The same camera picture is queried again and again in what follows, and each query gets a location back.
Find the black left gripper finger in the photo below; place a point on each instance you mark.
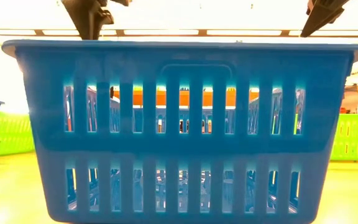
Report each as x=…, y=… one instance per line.
x=107, y=18
x=85, y=18

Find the orange plastic slotted basket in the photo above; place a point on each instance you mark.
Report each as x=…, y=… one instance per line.
x=137, y=98

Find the green plastic slotted basket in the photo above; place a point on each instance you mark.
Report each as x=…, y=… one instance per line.
x=14, y=133
x=336, y=137

